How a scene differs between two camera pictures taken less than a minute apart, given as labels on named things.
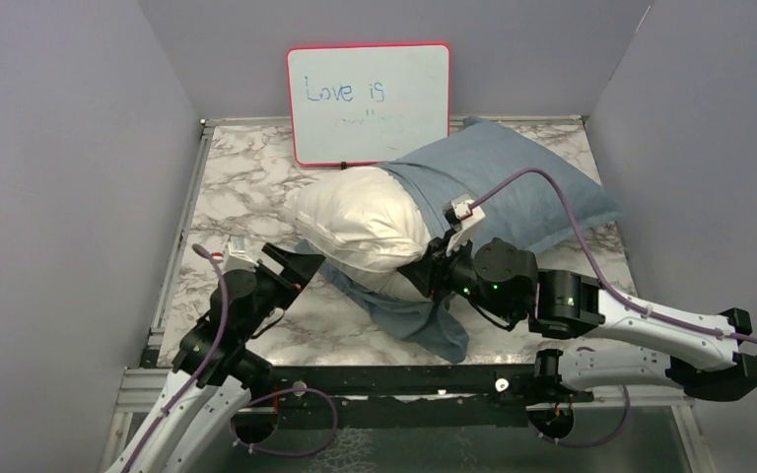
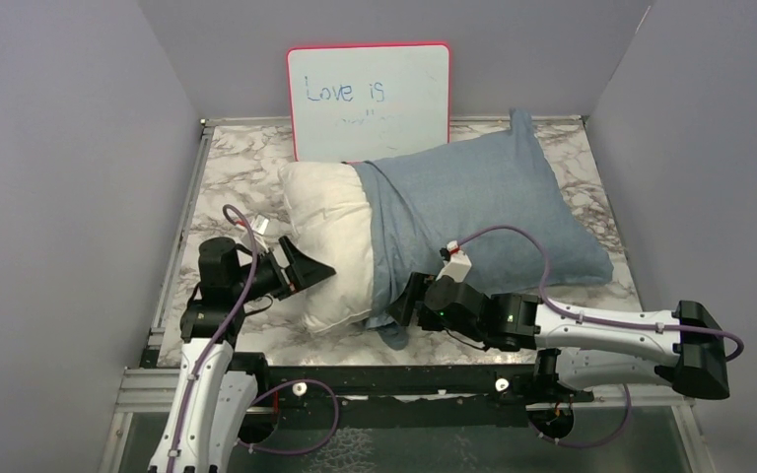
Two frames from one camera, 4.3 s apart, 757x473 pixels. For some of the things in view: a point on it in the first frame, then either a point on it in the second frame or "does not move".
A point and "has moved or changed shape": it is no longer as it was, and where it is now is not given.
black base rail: (408, 395) does not move
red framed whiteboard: (367, 103) does not move
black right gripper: (430, 272) → (401, 307)
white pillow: (363, 224) → (331, 224)
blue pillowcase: (525, 195) has moved or changed shape
